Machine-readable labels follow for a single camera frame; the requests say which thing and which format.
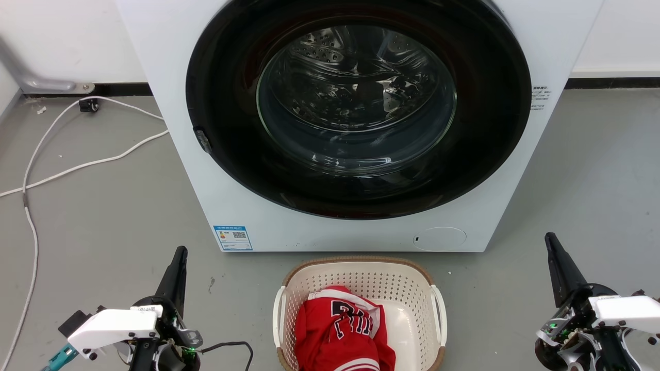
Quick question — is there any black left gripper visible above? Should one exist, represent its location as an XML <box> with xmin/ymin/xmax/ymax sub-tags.
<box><xmin>130</xmin><ymin>246</ymin><xmax>204</xmax><ymax>371</ymax></box>

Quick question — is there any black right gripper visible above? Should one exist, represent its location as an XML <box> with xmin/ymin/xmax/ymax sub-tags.
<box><xmin>534</xmin><ymin>232</ymin><xmax>619</xmax><ymax>371</ymax></box>

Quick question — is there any beige perforated laundry basket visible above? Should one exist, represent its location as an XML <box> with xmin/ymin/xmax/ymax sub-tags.
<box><xmin>272</xmin><ymin>256</ymin><xmax>448</xmax><ymax>371</ymax></box>

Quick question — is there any blue energy label sticker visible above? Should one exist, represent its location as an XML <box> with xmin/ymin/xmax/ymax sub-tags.
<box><xmin>213</xmin><ymin>225</ymin><xmax>254</xmax><ymax>252</ymax></box>

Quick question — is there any black round washer door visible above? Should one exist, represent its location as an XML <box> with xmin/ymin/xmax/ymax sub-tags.
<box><xmin>185</xmin><ymin>0</ymin><xmax>532</xmax><ymax>220</ymax></box>

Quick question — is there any red basketball jersey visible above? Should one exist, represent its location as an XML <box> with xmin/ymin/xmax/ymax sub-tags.
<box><xmin>294</xmin><ymin>285</ymin><xmax>397</xmax><ymax>371</ymax></box>

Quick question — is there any small text sticker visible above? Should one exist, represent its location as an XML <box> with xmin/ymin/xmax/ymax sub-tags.
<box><xmin>530</xmin><ymin>86</ymin><xmax>552</xmax><ymax>112</ymax></box>

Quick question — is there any white front-load washing machine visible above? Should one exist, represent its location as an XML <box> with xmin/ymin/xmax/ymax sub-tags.
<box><xmin>114</xmin><ymin>0</ymin><xmax>605</xmax><ymax>253</ymax></box>

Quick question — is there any thin black left gripper cable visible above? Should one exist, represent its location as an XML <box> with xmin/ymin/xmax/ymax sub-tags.
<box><xmin>199</xmin><ymin>341</ymin><xmax>254</xmax><ymax>371</ymax></box>

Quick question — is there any long white looping cable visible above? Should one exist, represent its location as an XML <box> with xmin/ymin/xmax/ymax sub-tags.
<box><xmin>0</xmin><ymin>96</ymin><xmax>166</xmax><ymax>371</ymax></box>

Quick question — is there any white power cable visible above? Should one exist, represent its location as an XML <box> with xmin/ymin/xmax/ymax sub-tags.
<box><xmin>0</xmin><ymin>129</ymin><xmax>170</xmax><ymax>199</ymax></box>

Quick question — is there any grey metal pipe bracket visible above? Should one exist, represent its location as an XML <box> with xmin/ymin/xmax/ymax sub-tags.
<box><xmin>0</xmin><ymin>36</ymin><xmax>96</xmax><ymax>95</ymax></box>

